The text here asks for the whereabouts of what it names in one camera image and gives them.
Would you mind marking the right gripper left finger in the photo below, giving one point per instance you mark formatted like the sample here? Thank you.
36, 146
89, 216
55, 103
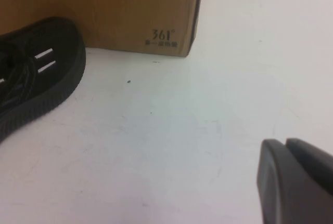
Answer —
275, 195

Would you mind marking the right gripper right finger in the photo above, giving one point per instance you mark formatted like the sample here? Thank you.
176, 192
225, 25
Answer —
317, 164

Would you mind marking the black knit sneaker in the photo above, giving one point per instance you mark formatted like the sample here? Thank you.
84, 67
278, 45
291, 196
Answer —
52, 86

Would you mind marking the brown cardboard shoe box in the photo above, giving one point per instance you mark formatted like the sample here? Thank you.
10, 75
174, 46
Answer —
117, 5

